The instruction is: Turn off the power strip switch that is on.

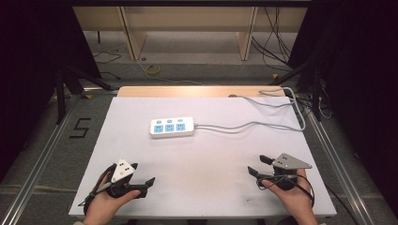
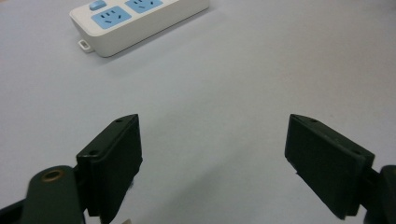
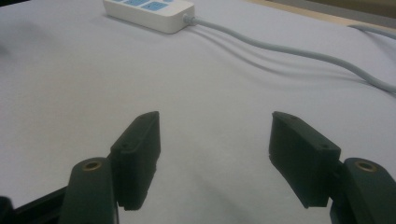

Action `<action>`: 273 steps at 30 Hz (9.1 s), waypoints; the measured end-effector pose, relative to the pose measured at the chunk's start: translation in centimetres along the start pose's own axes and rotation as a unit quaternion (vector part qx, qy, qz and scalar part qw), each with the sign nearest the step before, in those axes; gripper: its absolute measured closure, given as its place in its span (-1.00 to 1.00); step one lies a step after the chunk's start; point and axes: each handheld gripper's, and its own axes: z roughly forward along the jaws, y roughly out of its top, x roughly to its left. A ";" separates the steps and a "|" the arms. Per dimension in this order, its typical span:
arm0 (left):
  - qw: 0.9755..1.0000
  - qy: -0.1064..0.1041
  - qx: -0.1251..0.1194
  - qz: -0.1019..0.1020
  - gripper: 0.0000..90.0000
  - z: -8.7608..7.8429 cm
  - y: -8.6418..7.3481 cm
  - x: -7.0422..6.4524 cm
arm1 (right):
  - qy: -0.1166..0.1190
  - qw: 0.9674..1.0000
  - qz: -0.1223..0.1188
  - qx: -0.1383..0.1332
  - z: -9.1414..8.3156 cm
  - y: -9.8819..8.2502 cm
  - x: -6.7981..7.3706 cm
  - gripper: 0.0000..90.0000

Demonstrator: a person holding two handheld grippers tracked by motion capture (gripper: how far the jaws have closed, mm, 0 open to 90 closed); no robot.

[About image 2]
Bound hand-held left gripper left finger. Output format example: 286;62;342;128
76;113;144;224

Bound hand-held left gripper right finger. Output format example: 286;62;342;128
284;113;376;221

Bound white power strip blue sockets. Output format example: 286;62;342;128
68;0;211;58

